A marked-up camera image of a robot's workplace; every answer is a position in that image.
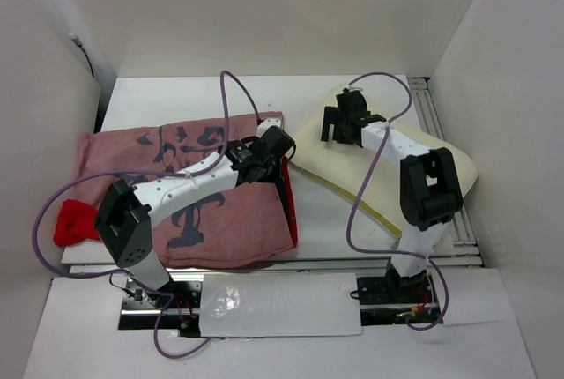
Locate red patterned pillowcase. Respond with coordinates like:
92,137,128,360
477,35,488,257
78,114,297,269

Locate cream pillow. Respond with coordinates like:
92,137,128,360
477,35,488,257
292,88,479,240

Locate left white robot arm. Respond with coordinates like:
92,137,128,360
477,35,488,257
94,126,296,308

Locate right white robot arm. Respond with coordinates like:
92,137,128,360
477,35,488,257
321,88,463,301

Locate white cover plate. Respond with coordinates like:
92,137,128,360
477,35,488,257
198,272,362,338

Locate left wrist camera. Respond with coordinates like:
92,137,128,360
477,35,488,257
257,117,283,131

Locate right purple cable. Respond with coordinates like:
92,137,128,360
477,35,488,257
346,71,450,331

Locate purple cable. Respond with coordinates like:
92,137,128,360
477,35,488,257
346,71,450,331
33,70,265,359

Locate right aluminium side rail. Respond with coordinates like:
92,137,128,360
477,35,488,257
408,78,480,258

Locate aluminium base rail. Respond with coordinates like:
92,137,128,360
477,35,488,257
90,259,442,343

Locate black wall cable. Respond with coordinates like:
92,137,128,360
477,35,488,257
70,33,96,76

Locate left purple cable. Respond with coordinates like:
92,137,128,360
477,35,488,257
33,70,265,359

